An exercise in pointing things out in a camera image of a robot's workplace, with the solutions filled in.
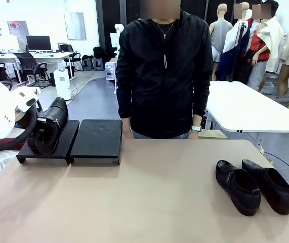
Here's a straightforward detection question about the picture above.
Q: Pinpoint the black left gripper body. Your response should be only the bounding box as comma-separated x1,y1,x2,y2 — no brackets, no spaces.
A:
14,118,28,130

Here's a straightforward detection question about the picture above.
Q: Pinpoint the person's left forearm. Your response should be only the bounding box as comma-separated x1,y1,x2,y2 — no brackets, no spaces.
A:
192,75,212,118

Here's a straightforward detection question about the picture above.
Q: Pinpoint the person's right forearm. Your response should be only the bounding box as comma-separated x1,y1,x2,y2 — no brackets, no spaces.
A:
115,75,132,119

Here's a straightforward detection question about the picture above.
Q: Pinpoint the black metal shoe stand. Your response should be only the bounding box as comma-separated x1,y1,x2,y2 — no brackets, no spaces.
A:
69,118,123,165
16,119,80,165

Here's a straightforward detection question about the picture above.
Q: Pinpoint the person's right hand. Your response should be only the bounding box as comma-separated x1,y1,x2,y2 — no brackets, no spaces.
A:
122,117,135,139

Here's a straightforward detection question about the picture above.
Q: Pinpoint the white air purifier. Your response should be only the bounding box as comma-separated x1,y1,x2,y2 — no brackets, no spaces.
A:
53,68,72,101

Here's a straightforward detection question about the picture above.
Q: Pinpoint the long white office desk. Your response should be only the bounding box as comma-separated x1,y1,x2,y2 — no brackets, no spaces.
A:
0,50,78,84

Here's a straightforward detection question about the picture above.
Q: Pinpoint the dark grey stool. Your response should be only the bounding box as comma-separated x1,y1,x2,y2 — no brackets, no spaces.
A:
81,56,94,71
93,57,104,71

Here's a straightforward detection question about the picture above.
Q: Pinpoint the black computer monitor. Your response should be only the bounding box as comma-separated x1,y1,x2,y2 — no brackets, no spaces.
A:
26,35,52,53

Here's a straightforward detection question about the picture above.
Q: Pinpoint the white computer case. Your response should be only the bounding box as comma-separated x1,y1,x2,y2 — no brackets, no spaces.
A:
104,62,117,82

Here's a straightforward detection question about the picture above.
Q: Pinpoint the white desk partition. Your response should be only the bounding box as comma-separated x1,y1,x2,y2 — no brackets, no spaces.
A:
0,34,18,53

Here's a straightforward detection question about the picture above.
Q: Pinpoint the black backpack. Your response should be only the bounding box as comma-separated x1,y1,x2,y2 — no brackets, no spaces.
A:
93,46,118,60

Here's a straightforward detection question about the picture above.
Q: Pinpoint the grey notice board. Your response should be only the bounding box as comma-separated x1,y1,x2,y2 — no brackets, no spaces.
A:
7,20,30,50

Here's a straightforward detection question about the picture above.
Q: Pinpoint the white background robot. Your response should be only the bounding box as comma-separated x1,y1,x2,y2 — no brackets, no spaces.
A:
110,23,125,49

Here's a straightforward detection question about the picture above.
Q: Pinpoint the person in black jacket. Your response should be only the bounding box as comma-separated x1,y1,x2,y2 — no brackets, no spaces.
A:
115,10,214,140

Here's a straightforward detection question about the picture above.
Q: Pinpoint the brown cardboard box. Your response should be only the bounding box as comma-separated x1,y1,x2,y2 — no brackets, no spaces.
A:
198,128,229,140

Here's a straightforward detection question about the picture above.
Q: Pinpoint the white folding table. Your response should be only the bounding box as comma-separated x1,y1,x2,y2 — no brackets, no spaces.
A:
204,80,289,133

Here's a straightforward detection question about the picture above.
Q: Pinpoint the mannequin in grey tank top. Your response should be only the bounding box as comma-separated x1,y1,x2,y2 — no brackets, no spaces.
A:
210,3,234,82

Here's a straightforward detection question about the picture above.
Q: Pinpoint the mannequin with white navy jacket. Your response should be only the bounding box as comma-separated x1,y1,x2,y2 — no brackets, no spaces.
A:
215,2,252,83

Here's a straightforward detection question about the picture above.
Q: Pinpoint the grey plastic crate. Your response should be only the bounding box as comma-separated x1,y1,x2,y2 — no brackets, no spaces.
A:
260,80,277,96

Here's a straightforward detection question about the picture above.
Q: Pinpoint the mannequin in red top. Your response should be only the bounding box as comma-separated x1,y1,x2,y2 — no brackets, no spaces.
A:
245,10,271,92

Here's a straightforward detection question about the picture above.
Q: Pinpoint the mannequin in cream jacket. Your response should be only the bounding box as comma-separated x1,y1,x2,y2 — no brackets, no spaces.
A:
257,0,284,74

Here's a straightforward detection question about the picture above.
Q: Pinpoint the black corrugated cable hose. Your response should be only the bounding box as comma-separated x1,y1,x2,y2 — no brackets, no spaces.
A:
0,108,38,152

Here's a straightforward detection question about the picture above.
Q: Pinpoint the framed wall panel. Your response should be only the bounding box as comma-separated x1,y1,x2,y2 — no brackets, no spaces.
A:
63,11,87,41

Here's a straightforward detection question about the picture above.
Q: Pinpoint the silver cross necklace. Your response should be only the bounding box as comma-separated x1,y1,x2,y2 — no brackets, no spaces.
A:
156,21,175,40

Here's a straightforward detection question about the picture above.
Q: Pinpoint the thin black floor cable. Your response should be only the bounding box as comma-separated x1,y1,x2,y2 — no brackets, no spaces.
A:
262,151,289,179

